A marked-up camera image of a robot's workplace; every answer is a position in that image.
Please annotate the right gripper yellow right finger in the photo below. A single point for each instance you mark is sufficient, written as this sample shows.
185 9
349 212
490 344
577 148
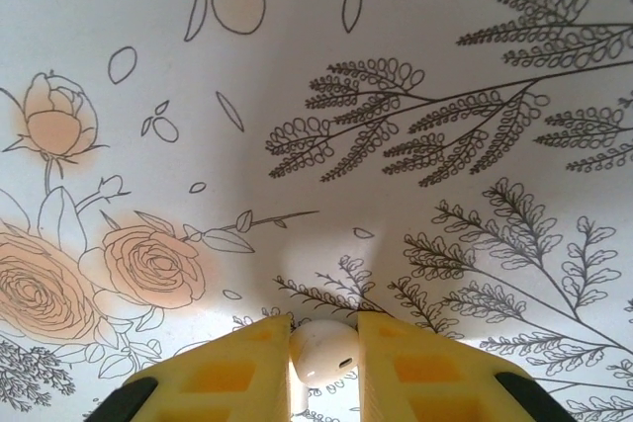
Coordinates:
420 377

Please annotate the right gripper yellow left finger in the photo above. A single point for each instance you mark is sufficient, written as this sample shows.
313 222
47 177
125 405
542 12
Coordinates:
232 372

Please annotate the floral patterned table cover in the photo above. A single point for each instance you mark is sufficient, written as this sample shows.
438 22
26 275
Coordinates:
297 120

